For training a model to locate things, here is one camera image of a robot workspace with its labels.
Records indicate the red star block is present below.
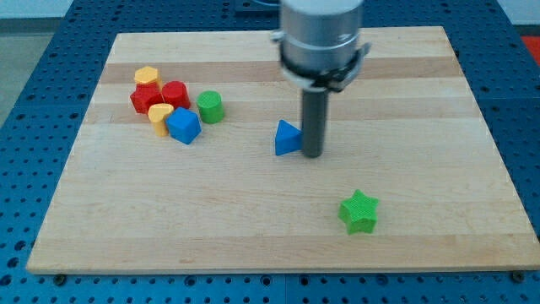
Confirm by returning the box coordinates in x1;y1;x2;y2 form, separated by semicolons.
130;83;164;114

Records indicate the green star block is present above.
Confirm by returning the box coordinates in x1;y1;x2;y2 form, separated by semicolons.
338;189;379;235

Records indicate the blue cube block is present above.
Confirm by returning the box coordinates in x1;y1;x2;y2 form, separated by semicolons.
165;107;202;144

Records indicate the yellow heart block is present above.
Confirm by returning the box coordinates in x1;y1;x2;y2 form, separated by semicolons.
148;103;174;137

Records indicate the green cylinder block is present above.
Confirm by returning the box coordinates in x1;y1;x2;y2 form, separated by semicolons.
197;90;224;124

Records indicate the red cylinder block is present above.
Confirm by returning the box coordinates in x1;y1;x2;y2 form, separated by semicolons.
161;81;192;109

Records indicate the wooden board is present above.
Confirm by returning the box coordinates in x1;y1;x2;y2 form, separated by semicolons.
27;26;539;274

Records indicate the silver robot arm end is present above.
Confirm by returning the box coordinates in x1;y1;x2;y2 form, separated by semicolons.
271;0;370;92

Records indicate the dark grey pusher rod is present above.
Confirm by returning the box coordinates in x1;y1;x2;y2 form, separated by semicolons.
301;90;328;158

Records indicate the yellow hexagon block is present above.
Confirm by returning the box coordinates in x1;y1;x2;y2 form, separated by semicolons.
133;66;163;89

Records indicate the blue triangle block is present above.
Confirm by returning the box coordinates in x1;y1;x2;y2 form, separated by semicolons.
274;120;302;155

